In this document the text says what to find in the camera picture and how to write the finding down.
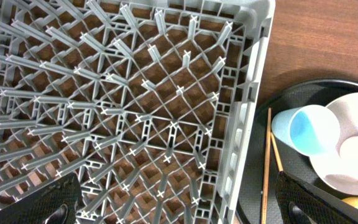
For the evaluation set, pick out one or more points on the round black tray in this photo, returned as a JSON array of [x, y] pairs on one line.
[[315, 92]]

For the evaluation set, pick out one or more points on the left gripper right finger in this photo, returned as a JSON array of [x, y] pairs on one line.
[[301, 202]]

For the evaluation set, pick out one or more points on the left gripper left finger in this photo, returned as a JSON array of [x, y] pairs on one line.
[[55, 202]]

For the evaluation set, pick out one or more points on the grey dishwasher rack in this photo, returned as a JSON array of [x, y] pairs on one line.
[[148, 104]]

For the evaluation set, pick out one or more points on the wooden chopstick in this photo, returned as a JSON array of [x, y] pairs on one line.
[[265, 189], [276, 152]]

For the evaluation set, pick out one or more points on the blue plastic cup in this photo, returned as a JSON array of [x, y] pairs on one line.
[[310, 130]]

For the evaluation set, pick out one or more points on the white round plate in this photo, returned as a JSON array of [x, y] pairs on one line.
[[339, 167]]

